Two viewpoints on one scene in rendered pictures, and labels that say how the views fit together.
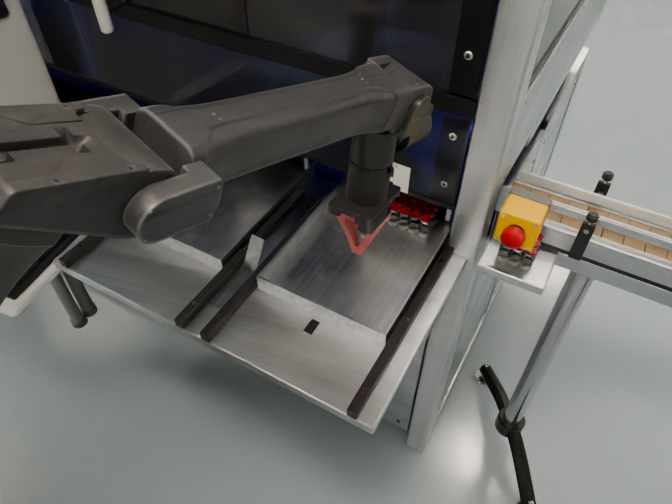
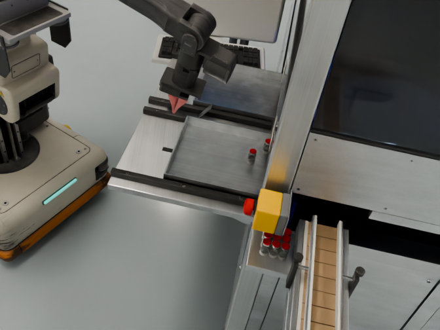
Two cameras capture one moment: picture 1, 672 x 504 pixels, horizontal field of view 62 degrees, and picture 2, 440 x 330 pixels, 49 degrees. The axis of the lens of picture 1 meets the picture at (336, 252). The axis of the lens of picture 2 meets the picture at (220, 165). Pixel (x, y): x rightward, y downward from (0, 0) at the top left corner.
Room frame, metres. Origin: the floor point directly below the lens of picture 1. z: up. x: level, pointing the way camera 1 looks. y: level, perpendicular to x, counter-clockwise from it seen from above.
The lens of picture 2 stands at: (0.28, -0.95, 1.84)
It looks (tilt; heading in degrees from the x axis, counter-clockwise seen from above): 44 degrees down; 65
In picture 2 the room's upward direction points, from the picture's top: 9 degrees clockwise
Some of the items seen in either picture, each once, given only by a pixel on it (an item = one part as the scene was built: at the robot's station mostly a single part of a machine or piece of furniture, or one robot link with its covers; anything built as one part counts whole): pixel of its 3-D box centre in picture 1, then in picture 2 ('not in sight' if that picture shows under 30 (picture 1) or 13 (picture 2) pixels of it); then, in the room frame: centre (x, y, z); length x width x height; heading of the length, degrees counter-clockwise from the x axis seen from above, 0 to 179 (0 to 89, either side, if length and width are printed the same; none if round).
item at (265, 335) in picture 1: (271, 250); (219, 125); (0.76, 0.13, 0.87); 0.70 x 0.48 x 0.02; 60
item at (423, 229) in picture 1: (388, 213); not in sight; (0.84, -0.11, 0.90); 0.18 x 0.02 x 0.05; 60
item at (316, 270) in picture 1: (363, 249); (233, 160); (0.74, -0.05, 0.90); 0.34 x 0.26 x 0.04; 150
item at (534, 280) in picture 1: (519, 256); (276, 252); (0.75, -0.36, 0.87); 0.14 x 0.13 x 0.02; 150
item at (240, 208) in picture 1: (222, 192); (251, 92); (0.91, 0.24, 0.90); 0.34 x 0.26 x 0.04; 150
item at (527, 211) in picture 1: (521, 220); (270, 211); (0.72, -0.33, 0.99); 0.08 x 0.07 x 0.07; 150
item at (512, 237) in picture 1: (513, 235); (251, 207); (0.68, -0.31, 0.99); 0.04 x 0.04 x 0.04; 60
